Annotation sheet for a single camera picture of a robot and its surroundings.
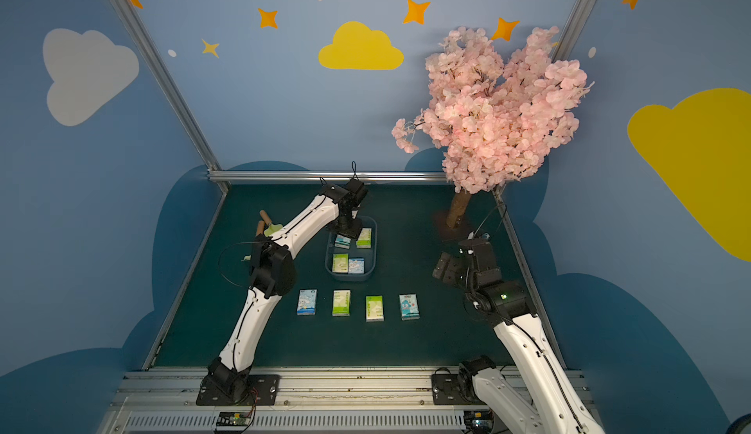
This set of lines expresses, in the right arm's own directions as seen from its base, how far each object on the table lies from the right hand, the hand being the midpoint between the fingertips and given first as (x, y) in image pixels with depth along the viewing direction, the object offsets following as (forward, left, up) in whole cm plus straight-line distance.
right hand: (458, 261), depth 76 cm
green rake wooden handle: (+21, +67, -19) cm, 72 cm away
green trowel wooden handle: (+22, +63, -20) cm, 69 cm away
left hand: (+18, +33, -13) cm, 40 cm away
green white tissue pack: (-5, +32, -18) cm, 37 cm away
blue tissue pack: (+16, +35, -18) cm, 43 cm away
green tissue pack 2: (+8, +34, -17) cm, 39 cm away
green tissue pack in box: (+17, +27, -17) cm, 36 cm away
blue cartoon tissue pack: (-7, +43, -18) cm, 47 cm away
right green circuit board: (-32, -7, -23) cm, 41 cm away
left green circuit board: (-36, +55, -21) cm, 70 cm away
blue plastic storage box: (+13, +26, -21) cm, 36 cm away
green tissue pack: (-7, +22, -18) cm, 29 cm away
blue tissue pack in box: (+7, +29, -18) cm, 35 cm away
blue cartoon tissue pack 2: (-6, +12, -18) cm, 22 cm away
